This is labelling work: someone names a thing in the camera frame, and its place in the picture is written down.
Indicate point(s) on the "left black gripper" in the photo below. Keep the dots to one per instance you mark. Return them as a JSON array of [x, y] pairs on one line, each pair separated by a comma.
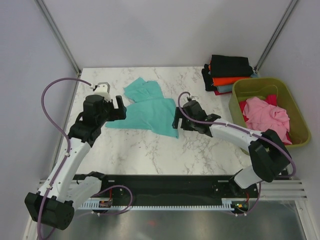
[[117, 114]]

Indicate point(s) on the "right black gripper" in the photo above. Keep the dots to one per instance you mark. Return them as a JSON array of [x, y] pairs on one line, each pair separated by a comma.
[[175, 123]]

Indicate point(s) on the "teal t shirt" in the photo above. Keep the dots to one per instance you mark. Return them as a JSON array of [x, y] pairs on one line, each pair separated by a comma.
[[150, 110]]

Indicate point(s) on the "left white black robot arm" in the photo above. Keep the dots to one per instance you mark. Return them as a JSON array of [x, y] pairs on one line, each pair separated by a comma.
[[54, 204]]

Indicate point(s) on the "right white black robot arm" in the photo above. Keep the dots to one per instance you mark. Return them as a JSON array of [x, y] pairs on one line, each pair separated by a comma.
[[268, 155]]

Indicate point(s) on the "red folded t shirt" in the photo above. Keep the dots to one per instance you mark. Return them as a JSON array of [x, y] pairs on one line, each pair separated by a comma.
[[217, 93]]

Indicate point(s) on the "black folded t shirt bottom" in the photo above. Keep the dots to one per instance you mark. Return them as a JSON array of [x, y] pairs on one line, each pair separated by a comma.
[[208, 81]]

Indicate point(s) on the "black folded t shirt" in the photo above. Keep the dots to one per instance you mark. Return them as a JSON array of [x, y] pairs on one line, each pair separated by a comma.
[[230, 66], [208, 81]]

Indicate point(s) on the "grey blue folded t shirt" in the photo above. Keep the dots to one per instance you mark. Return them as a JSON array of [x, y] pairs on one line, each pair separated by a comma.
[[228, 88]]

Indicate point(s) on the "orange folded t shirt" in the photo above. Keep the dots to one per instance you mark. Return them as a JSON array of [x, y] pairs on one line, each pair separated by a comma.
[[223, 81]]

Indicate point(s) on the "black folded t shirt top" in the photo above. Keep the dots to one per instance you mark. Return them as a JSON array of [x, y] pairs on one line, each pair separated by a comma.
[[230, 66]]

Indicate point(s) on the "olive green plastic bin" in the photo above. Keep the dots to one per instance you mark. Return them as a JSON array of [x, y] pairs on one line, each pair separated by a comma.
[[266, 103]]

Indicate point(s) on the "pink t shirt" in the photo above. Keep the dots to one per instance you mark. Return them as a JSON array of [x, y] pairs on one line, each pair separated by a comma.
[[268, 120]]

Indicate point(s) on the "red t shirt in bin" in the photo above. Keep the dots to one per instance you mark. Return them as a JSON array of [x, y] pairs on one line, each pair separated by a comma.
[[272, 100]]

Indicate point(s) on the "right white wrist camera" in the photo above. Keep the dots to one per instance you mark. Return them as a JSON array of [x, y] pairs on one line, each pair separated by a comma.
[[192, 97]]

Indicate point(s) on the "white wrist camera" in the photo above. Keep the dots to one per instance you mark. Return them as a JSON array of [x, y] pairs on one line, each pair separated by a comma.
[[102, 89], [192, 97]]

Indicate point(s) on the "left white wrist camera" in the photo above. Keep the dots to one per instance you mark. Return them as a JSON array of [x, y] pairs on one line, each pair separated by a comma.
[[102, 89]]

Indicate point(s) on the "white slotted cable duct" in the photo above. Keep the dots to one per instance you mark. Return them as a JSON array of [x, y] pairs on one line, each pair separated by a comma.
[[100, 205]]

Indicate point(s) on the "left aluminium frame post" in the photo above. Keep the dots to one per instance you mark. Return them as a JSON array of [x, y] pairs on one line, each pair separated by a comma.
[[58, 35]]

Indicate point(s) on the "aluminium frame post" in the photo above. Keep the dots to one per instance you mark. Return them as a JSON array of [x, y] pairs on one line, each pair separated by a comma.
[[276, 34], [58, 35]]

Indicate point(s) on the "aluminium front rail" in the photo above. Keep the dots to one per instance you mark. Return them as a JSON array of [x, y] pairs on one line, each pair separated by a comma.
[[276, 189]]

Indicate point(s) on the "right aluminium frame post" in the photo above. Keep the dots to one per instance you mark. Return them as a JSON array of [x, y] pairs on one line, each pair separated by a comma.
[[276, 34]]

